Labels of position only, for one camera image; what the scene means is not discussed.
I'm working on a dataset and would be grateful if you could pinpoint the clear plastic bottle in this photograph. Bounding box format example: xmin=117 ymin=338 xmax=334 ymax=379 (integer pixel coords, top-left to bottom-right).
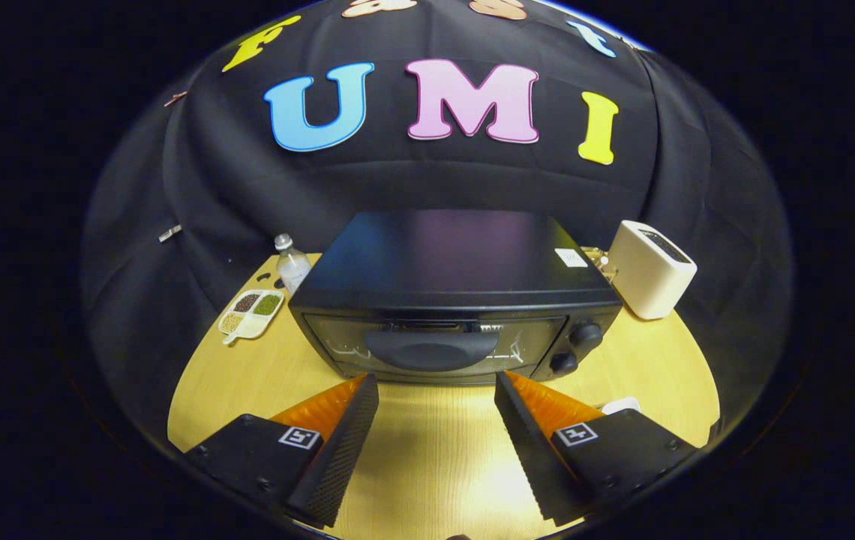
xmin=274 ymin=233 xmax=313 ymax=295

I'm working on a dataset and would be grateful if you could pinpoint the cream slot toaster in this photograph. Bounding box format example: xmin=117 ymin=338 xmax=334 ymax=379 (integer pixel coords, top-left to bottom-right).
xmin=607 ymin=220 xmax=698 ymax=321

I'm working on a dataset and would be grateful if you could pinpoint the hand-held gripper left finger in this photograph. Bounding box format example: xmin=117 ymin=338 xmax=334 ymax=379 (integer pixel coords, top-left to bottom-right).
xmin=186 ymin=373 xmax=380 ymax=528

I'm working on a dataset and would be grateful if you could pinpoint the black backdrop cloth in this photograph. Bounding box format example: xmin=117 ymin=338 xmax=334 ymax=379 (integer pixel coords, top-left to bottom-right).
xmin=82 ymin=0 xmax=796 ymax=443

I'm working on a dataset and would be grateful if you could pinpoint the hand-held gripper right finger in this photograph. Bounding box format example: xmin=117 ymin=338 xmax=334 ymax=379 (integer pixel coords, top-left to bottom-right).
xmin=494 ymin=370 xmax=698 ymax=526

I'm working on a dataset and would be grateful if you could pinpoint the white divided spice tray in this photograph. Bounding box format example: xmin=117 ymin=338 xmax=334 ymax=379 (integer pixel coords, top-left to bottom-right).
xmin=218 ymin=289 xmax=285 ymax=346

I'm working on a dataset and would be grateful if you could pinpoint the black toaster oven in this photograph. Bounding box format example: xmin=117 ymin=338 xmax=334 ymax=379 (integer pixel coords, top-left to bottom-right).
xmin=289 ymin=210 xmax=623 ymax=386

